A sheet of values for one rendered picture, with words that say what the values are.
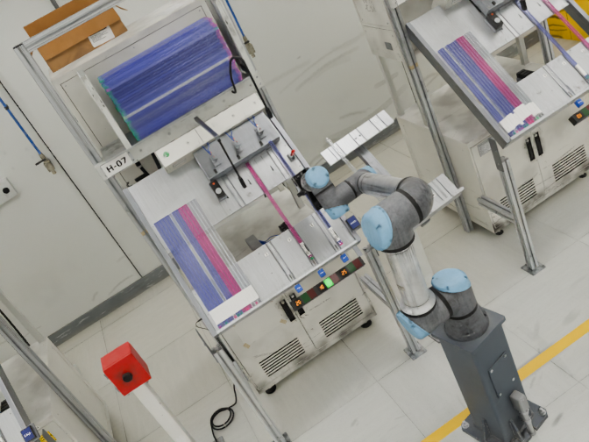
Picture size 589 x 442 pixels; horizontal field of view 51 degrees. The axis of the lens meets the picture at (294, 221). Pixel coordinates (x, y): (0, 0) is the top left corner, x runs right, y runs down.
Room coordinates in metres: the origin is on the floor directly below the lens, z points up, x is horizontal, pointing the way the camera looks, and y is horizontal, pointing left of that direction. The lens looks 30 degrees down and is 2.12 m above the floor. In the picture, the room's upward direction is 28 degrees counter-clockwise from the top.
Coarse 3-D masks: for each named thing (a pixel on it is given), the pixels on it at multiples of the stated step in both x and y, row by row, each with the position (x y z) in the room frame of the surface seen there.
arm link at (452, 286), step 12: (432, 276) 1.58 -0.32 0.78; (444, 276) 1.56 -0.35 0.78; (456, 276) 1.54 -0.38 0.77; (432, 288) 1.55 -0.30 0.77; (444, 288) 1.51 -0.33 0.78; (456, 288) 1.49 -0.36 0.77; (468, 288) 1.50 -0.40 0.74; (444, 300) 1.49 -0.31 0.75; (456, 300) 1.49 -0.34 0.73; (468, 300) 1.50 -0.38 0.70; (456, 312) 1.50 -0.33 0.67; (468, 312) 1.49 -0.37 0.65
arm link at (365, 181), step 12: (360, 168) 1.89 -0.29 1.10; (372, 168) 1.87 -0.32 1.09; (348, 180) 1.86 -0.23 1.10; (360, 180) 1.81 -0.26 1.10; (372, 180) 1.74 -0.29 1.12; (384, 180) 1.68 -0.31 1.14; (396, 180) 1.62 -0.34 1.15; (408, 180) 1.54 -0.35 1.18; (420, 180) 1.53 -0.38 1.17; (360, 192) 1.82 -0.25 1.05; (372, 192) 1.73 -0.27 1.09; (384, 192) 1.65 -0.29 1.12; (408, 192) 1.47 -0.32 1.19; (420, 192) 1.46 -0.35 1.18; (432, 192) 1.50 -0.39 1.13; (420, 204) 1.44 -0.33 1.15; (432, 204) 1.46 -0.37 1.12
